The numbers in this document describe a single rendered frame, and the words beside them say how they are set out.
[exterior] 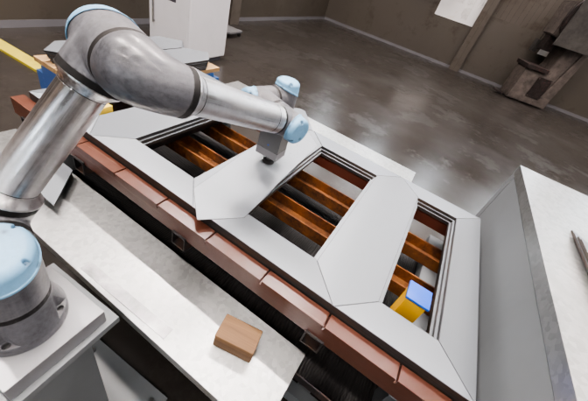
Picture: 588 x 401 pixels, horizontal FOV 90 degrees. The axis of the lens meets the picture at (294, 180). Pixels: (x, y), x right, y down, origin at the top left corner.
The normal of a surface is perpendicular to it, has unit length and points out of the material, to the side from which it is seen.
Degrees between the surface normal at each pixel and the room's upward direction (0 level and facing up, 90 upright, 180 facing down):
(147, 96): 95
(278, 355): 0
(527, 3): 90
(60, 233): 0
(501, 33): 90
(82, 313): 2
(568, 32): 90
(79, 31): 57
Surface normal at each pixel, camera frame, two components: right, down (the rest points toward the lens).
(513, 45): -0.46, 0.44
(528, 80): -0.27, 0.52
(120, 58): 0.09, 0.07
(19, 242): 0.38, -0.66
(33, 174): 0.59, 0.58
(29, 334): 0.76, 0.33
